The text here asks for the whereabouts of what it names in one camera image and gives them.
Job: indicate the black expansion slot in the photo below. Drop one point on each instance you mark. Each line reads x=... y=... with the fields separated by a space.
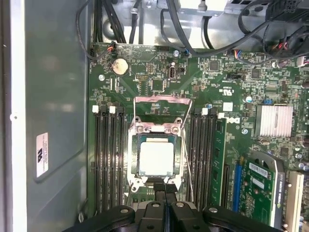
x=226 y=186

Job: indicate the RAM slot white clips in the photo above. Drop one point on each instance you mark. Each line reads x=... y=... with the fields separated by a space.
x=112 y=157
x=204 y=157
x=96 y=157

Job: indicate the green RAM stick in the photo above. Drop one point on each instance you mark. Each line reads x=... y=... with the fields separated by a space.
x=219 y=157

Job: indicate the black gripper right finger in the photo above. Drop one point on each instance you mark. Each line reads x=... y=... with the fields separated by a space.
x=178 y=217

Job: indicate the black graphics card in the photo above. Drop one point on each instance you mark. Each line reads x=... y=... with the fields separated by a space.
x=260 y=193

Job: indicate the CPU socket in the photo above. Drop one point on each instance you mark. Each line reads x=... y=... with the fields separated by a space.
x=131 y=157

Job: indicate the black PC case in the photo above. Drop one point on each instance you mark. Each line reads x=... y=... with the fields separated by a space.
x=53 y=72

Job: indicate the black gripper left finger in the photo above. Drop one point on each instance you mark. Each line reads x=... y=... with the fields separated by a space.
x=154 y=217

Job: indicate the coin cell battery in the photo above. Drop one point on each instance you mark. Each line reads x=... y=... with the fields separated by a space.
x=120 y=67

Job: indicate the RAM slot black clips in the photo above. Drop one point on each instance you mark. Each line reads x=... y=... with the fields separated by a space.
x=196 y=157
x=211 y=157
x=105 y=157
x=120 y=157

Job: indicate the blue expansion slot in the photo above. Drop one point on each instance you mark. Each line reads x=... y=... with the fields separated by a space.
x=237 y=186

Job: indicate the green motherboard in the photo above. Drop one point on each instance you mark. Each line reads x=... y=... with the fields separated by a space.
x=205 y=87

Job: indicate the silver drive cage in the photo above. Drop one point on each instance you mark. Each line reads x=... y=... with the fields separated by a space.
x=154 y=31

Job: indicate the silver USB port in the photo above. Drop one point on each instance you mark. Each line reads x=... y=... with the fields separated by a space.
x=172 y=71

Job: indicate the white case sticker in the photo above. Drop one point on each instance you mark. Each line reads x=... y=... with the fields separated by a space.
x=42 y=154

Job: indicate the beige expansion slot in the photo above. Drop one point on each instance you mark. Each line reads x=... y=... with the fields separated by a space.
x=296 y=193

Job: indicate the silver CPU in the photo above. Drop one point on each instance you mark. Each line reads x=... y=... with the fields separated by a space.
x=157 y=157

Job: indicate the silver chipset heatsink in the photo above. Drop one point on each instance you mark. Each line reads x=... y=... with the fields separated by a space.
x=274 y=120

